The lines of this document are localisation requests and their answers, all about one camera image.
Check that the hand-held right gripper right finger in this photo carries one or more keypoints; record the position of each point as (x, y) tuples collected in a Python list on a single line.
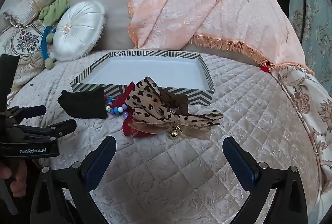
[(240, 160)]

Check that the red velvet hair bow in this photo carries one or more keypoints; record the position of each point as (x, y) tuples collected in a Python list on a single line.
[(129, 128)]

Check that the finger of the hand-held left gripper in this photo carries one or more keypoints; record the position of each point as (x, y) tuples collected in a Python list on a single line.
[(62, 126), (31, 111)]

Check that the striped cardboard box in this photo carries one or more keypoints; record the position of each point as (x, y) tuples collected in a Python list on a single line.
[(155, 70)]

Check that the black cloth pouch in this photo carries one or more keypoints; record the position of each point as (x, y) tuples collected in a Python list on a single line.
[(83, 104)]

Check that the teal patterned curtain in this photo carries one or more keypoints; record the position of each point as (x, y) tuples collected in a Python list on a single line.
[(313, 18)]

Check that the person's left hand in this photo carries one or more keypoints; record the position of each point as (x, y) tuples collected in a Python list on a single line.
[(18, 182)]

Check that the white satin round cushion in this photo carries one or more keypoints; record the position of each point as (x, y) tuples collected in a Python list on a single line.
[(77, 29)]

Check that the beige cushion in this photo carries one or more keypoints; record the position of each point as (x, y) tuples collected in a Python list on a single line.
[(114, 5)]

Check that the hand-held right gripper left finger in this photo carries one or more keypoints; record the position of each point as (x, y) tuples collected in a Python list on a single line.
[(100, 161)]

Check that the quilted cream bedspread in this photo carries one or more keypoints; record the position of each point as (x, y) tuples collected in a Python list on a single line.
[(181, 174)]

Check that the green scrunchie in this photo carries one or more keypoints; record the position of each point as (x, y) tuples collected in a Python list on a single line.
[(54, 11)]

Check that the leopard print hair bow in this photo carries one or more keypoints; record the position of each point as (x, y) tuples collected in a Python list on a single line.
[(145, 99)]

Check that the peach fringed blanket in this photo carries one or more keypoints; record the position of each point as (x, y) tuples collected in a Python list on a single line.
[(220, 5)]

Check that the floral satin cover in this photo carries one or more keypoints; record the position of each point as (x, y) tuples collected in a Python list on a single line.
[(298, 94), (23, 42)]

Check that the brown hair bow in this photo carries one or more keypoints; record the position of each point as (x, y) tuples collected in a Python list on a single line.
[(176, 104)]

